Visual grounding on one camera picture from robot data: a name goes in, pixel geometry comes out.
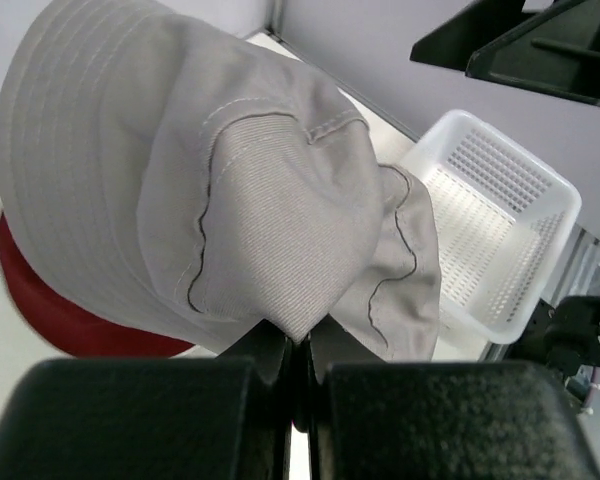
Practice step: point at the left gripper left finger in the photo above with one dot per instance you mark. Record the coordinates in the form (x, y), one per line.
(204, 418)

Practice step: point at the right aluminium frame post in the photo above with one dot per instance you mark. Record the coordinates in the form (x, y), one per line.
(275, 17)

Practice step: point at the white plastic basket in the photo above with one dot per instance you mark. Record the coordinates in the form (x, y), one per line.
(503, 218)

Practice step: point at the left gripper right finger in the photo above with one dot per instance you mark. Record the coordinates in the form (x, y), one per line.
(371, 419)

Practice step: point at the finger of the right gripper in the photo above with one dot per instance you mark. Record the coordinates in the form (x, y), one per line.
(555, 52)
(452, 44)

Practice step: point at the grey bucket hat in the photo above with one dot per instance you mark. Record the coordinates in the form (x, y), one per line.
(167, 176)

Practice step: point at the red cap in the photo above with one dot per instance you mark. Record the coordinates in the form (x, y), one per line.
(65, 325)

